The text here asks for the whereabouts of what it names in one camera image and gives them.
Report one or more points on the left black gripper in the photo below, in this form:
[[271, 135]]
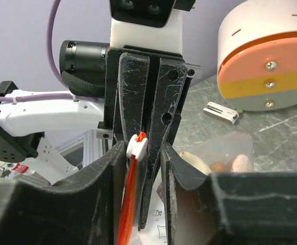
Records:
[[145, 90]]

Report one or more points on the fake longan bunch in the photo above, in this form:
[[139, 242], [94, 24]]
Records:
[[240, 163]]

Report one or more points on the fake mushroom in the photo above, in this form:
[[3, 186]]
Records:
[[196, 162]]

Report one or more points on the small white slotted block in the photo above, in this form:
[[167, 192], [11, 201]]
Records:
[[221, 112]]

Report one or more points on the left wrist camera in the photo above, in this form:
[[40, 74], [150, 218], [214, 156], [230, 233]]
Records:
[[152, 25]]

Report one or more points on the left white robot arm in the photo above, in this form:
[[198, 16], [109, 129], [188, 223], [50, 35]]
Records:
[[25, 116]]

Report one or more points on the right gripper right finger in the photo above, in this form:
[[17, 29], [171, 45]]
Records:
[[248, 208]]

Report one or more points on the clear zip bag red seal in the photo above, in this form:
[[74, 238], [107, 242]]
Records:
[[182, 187]]

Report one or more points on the white cylinder drawer unit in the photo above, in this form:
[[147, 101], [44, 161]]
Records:
[[257, 56]]

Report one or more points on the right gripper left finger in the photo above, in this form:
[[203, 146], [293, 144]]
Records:
[[83, 208]]

